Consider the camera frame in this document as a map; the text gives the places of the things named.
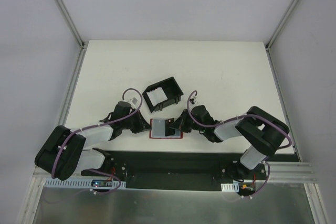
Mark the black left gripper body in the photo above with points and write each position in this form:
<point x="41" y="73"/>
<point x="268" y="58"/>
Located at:
<point x="138" y="123"/>

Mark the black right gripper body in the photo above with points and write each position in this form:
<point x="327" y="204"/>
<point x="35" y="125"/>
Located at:
<point x="184" y="121"/>

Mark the red leather card holder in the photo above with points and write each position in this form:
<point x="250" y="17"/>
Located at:
<point x="160" y="129"/>

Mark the black card box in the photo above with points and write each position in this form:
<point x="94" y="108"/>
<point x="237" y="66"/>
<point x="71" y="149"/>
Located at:
<point x="162" y="94"/>

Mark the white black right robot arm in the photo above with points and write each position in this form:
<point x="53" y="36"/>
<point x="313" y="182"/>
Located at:
<point x="264" y="132"/>

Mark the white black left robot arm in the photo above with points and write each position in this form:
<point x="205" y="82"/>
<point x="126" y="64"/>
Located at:
<point x="66" y="151"/>

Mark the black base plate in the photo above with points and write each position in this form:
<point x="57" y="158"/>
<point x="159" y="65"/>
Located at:
<point x="171" y="171"/>

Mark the right white cable duct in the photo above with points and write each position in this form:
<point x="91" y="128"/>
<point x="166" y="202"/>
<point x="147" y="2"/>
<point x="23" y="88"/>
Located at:
<point x="230" y="187"/>

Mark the white cable duct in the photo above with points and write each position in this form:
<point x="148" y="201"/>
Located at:
<point x="230" y="187"/>
<point x="87" y="183"/>

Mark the left aluminium frame post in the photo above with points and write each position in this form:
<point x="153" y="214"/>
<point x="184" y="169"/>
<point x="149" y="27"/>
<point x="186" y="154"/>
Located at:
<point x="70" y="23"/>

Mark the aluminium frame post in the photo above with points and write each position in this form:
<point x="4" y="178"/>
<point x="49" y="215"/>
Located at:
<point x="70" y="23"/>
<point x="280" y="26"/>

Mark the left white cable duct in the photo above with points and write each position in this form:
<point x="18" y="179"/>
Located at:
<point x="87" y="183"/>

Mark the aluminium front rail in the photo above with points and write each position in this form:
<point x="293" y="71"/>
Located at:
<point x="292" y="172"/>

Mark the right aluminium frame post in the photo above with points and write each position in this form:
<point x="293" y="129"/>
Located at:
<point x="280" y="26"/>

